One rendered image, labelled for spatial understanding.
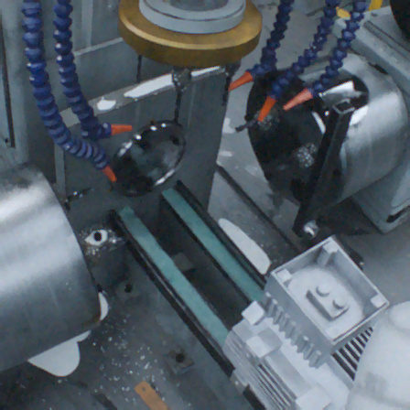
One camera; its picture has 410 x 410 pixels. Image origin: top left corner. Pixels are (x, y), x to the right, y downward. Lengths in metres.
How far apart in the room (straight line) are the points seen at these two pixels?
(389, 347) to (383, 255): 0.85
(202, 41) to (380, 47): 0.52
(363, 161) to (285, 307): 0.35
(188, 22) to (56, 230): 0.28
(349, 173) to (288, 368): 0.36
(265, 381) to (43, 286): 0.30
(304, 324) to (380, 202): 0.58
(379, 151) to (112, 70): 0.46
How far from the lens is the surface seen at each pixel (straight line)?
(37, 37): 0.61
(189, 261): 1.07
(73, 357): 1.01
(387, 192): 1.21
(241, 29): 0.72
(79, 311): 0.75
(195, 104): 0.96
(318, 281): 0.75
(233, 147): 1.33
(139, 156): 0.95
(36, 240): 0.71
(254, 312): 0.74
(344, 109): 0.78
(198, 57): 0.68
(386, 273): 1.22
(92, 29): 0.93
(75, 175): 0.92
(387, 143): 1.02
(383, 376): 0.39
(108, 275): 1.05
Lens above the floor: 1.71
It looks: 48 degrees down
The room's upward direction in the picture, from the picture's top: 10 degrees clockwise
